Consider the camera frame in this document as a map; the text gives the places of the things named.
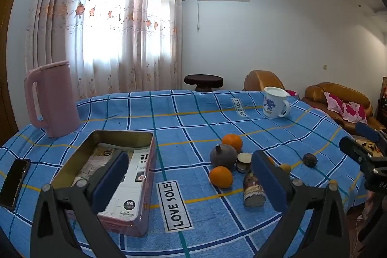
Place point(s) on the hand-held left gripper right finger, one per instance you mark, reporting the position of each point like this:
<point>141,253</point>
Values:
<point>267,182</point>

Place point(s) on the pink metal tin box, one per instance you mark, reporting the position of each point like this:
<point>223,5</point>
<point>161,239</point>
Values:
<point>145,185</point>

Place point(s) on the wooden door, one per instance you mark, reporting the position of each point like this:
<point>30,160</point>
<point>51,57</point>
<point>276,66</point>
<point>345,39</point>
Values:
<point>7,64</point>

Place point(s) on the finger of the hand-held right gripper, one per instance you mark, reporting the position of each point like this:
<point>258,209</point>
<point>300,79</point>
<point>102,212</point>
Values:
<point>354,150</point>
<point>365,130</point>

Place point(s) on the blue plaid tablecloth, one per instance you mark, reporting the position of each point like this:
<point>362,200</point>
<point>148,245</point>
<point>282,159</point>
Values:
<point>196,116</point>

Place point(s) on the pink plastic pitcher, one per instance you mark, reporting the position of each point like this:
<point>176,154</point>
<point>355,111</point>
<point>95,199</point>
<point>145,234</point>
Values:
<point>57,100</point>

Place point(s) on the dark round stool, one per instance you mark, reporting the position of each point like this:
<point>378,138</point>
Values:
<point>203,80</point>

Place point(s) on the pink floral cushion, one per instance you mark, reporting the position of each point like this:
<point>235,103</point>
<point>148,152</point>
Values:
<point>347,108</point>

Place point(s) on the small jar with lid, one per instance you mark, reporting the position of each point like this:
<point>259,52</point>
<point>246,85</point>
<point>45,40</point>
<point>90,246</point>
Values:
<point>244,162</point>

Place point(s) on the black smartphone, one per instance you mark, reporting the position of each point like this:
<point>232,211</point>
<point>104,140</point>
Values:
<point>15,184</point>

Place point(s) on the brown leather sofa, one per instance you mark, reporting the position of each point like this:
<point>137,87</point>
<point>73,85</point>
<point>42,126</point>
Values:
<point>316,91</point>

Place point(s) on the white mug with blue print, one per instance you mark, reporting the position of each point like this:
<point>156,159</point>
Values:
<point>273,105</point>

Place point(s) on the printed paper sheet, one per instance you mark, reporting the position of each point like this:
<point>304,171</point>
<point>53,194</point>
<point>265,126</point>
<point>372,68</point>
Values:
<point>136,176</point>

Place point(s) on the sheer floral curtain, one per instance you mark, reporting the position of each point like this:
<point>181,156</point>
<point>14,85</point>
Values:
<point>121,34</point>

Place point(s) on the round purple fruit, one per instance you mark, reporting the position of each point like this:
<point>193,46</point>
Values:
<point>223,155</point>

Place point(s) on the dark passion fruit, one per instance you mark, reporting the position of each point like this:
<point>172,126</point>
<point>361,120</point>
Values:
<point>310,160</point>

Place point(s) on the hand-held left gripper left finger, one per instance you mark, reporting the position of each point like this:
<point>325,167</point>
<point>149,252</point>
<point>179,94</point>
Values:
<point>110,182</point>

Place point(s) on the brown leather armchair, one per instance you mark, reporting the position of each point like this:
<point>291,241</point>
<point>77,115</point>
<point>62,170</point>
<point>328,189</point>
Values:
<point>258,80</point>

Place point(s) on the small brown kiwi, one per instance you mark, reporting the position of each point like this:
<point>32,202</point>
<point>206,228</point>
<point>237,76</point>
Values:
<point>285,168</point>

